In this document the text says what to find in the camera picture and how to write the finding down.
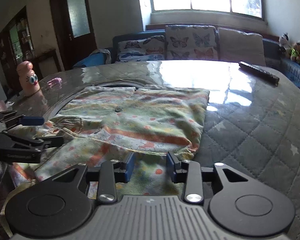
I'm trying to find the colourful patterned child garment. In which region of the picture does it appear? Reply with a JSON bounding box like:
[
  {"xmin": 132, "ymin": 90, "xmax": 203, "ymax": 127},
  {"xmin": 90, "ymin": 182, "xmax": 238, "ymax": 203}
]
[{"xmin": 9, "ymin": 85, "xmax": 210, "ymax": 195}]

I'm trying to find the pink tissue pack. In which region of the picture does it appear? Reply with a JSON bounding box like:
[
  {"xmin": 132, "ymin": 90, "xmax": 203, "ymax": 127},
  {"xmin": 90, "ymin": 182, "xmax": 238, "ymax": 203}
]
[{"xmin": 0, "ymin": 100, "xmax": 14, "ymax": 112}]

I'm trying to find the pink cartoon face bottle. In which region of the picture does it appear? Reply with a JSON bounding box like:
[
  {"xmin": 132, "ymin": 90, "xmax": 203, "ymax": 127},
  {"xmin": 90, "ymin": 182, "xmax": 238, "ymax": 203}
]
[{"xmin": 17, "ymin": 61, "xmax": 40, "ymax": 97}]

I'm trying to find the small pink toy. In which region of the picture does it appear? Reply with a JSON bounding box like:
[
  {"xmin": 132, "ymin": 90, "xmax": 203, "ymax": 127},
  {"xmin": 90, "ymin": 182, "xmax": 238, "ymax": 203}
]
[{"xmin": 47, "ymin": 77, "xmax": 62, "ymax": 88}]

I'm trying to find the dark wooden display cabinet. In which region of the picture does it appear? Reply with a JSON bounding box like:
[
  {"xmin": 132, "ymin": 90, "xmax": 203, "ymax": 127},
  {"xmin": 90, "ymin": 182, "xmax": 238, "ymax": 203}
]
[{"xmin": 0, "ymin": 7, "xmax": 33, "ymax": 98}]

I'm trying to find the grey quilted star table cover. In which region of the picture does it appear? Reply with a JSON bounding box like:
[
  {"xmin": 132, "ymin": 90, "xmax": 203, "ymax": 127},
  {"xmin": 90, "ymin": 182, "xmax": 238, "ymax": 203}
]
[{"xmin": 15, "ymin": 61, "xmax": 300, "ymax": 239}]

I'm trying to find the black remote control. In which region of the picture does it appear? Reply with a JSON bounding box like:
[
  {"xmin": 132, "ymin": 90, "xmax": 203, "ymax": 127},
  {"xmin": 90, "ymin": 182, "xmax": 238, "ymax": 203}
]
[{"xmin": 238, "ymin": 61, "xmax": 280, "ymax": 86}]

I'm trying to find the left butterfly print cushion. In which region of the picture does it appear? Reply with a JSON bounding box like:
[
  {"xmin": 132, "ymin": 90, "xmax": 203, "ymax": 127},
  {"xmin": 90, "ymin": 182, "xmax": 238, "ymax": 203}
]
[{"xmin": 115, "ymin": 35, "xmax": 166, "ymax": 63}]

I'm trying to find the upright butterfly print cushion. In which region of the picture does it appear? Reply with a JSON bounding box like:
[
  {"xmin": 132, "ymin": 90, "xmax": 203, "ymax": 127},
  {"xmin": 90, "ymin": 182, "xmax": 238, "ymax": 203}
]
[{"xmin": 165, "ymin": 25, "xmax": 219, "ymax": 61}]

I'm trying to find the dark wooden door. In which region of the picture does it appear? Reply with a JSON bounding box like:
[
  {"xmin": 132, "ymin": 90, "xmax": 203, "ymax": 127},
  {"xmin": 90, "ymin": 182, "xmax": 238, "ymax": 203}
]
[{"xmin": 49, "ymin": 0, "xmax": 97, "ymax": 70}]

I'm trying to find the plain beige cushion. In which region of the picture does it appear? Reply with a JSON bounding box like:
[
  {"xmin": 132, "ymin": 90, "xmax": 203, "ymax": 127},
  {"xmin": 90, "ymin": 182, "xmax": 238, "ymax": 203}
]
[{"xmin": 218, "ymin": 28, "xmax": 266, "ymax": 66}]

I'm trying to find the dark blue sofa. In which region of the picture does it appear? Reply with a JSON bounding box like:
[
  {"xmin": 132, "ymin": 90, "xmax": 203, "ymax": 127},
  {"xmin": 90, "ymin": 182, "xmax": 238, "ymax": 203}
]
[{"xmin": 74, "ymin": 25, "xmax": 300, "ymax": 88}]

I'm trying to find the black white plush toy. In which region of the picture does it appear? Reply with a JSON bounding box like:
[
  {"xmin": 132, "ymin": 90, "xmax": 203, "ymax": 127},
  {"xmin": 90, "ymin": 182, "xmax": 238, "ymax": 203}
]
[{"xmin": 279, "ymin": 33, "xmax": 291, "ymax": 55}]

